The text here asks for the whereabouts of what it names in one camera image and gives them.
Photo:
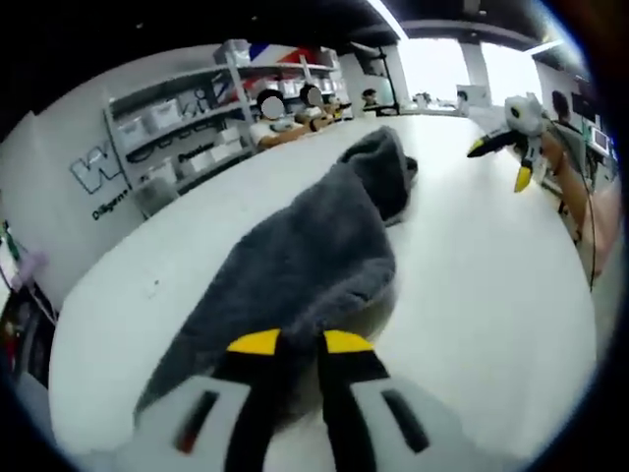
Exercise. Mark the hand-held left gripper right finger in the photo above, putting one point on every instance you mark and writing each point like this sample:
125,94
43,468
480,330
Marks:
354,418

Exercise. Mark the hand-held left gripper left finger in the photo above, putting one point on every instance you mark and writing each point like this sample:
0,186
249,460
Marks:
206,418

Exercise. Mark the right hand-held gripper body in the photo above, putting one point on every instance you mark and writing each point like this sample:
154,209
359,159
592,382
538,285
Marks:
528,115

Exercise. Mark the dark grey towel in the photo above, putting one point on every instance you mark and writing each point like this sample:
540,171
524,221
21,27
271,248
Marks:
304,246

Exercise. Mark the person's right hand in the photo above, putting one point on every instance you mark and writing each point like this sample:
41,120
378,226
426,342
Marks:
556,162

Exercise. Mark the ceiling light strip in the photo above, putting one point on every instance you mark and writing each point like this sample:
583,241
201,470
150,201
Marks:
548,46
388,15

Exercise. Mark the grey chair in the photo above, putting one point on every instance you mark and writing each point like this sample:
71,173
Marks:
154,196

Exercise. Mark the lavender roll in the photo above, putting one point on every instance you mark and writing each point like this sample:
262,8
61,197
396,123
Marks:
29,270

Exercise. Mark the grey metal shelving unit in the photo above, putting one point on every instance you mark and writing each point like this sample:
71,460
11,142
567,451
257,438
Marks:
187,129

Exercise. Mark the group of white storage boxes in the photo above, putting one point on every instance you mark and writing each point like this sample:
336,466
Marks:
162,115

